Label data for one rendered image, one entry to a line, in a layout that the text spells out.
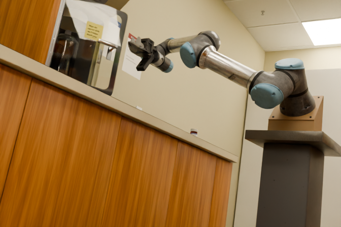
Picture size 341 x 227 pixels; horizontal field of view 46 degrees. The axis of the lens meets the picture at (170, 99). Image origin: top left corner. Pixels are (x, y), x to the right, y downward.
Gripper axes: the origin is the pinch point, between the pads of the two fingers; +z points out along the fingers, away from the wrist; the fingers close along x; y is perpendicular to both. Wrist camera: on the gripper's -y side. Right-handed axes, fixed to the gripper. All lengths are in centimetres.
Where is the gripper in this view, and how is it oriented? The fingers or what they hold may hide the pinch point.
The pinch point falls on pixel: (130, 44)
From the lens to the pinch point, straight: 190.8
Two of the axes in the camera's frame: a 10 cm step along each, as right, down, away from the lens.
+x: 8.5, 0.1, -5.3
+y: 1.6, -9.5, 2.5
